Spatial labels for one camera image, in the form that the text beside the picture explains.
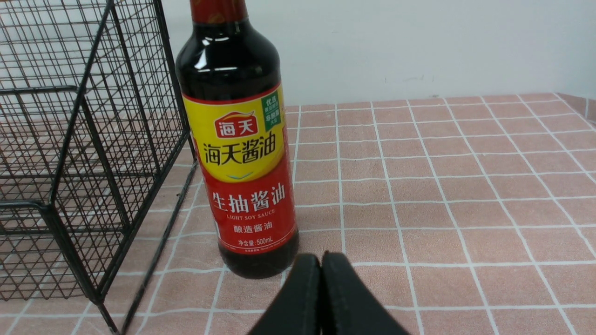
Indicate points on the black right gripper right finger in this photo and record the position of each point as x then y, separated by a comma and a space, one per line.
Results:
347, 306

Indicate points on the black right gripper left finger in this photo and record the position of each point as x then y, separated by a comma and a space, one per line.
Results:
294, 311

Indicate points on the black wire mesh rack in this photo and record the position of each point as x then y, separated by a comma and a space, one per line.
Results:
92, 122

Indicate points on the light soy sauce bottle red label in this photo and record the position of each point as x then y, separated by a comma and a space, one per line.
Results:
230, 80

